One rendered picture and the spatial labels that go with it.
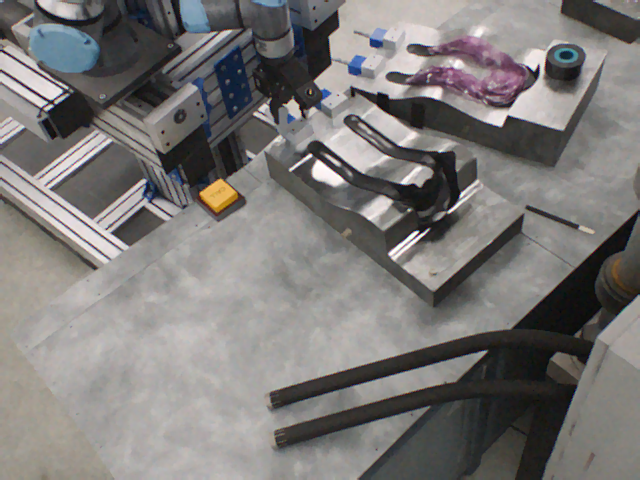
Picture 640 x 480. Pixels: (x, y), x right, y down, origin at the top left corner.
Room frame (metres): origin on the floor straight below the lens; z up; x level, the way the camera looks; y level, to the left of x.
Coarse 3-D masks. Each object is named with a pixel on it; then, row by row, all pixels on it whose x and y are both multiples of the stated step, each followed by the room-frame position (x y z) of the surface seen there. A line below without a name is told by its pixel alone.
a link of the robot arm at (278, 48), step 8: (256, 40) 1.15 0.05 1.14; (280, 40) 1.13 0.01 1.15; (288, 40) 1.14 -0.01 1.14; (256, 48) 1.15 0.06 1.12; (264, 48) 1.13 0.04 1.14; (272, 48) 1.12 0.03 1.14; (280, 48) 1.13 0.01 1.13; (288, 48) 1.13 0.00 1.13; (264, 56) 1.13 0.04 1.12; (272, 56) 1.13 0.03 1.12; (280, 56) 1.12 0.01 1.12
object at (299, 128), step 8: (288, 120) 1.17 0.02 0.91; (296, 120) 1.15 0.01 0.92; (304, 120) 1.15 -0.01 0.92; (288, 128) 1.13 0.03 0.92; (296, 128) 1.13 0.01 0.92; (304, 128) 1.13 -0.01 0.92; (288, 136) 1.13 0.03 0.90; (296, 136) 1.11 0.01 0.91; (304, 136) 1.12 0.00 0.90; (296, 144) 1.11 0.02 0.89
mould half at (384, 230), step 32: (320, 128) 1.15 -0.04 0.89; (384, 128) 1.12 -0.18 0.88; (288, 160) 1.07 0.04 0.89; (352, 160) 1.04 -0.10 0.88; (384, 160) 1.02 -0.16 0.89; (320, 192) 0.97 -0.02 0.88; (352, 192) 0.94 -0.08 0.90; (480, 192) 0.91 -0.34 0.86; (352, 224) 0.88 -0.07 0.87; (384, 224) 0.82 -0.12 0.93; (416, 224) 0.85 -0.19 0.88; (448, 224) 0.85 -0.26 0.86; (480, 224) 0.83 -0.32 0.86; (512, 224) 0.82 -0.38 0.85; (384, 256) 0.81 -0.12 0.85; (416, 256) 0.79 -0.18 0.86; (448, 256) 0.77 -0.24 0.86; (480, 256) 0.77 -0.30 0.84; (416, 288) 0.74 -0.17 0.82; (448, 288) 0.72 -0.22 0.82
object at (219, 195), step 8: (216, 184) 1.09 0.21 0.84; (224, 184) 1.08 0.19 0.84; (208, 192) 1.07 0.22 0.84; (216, 192) 1.06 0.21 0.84; (224, 192) 1.06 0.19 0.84; (232, 192) 1.05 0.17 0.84; (208, 200) 1.04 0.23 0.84; (216, 200) 1.04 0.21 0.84; (224, 200) 1.04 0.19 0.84; (232, 200) 1.04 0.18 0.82; (216, 208) 1.02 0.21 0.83
